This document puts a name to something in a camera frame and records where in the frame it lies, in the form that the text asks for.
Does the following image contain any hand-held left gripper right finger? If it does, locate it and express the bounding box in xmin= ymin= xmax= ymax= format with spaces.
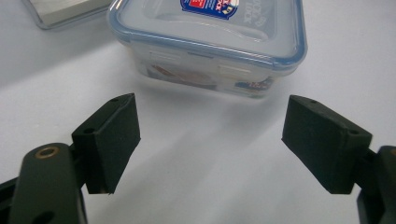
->
xmin=281 ymin=94 xmax=374 ymax=195

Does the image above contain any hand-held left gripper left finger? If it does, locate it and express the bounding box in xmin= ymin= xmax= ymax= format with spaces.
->
xmin=71 ymin=92 xmax=142 ymax=195

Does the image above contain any clear plastic food container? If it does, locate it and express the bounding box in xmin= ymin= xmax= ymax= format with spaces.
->
xmin=106 ymin=0 xmax=309 ymax=100

